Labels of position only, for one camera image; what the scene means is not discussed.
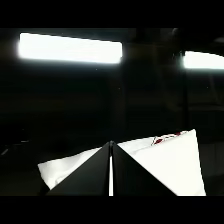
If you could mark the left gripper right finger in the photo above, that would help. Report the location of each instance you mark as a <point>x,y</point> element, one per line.
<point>135,178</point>

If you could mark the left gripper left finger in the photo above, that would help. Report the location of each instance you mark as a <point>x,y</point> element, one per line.
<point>88,178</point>

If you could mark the white garment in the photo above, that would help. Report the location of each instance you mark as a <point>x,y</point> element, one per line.
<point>173,163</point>

